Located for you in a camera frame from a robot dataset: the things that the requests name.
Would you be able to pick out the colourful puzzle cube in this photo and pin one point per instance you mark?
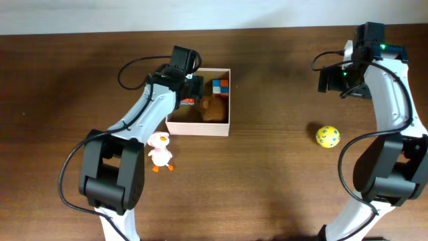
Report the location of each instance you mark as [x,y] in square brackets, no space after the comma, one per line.
[220,87]

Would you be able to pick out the white cardboard box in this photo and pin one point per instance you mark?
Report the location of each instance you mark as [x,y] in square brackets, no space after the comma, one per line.
[187,120]

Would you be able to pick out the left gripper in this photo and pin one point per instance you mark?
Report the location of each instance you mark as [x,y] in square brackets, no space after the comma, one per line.
[200,88]

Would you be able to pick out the brown plush toy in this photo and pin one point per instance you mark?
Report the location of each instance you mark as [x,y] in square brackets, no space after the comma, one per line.
[212,109]

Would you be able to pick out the white pink duck toy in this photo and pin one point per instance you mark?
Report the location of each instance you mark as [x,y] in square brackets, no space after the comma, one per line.
[159,154]

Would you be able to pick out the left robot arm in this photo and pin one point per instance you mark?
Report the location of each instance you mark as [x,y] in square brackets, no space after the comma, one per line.
[112,175]

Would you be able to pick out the red grey toy truck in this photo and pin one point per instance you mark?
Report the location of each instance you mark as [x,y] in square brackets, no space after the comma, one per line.
[188,102]

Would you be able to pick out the yellow letter ball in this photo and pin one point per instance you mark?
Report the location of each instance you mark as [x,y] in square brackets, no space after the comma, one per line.
[328,136]

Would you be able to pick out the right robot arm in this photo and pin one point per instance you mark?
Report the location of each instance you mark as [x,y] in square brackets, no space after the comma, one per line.
[380,170]

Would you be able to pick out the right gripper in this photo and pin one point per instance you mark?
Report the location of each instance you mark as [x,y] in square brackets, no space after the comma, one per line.
[334,84]

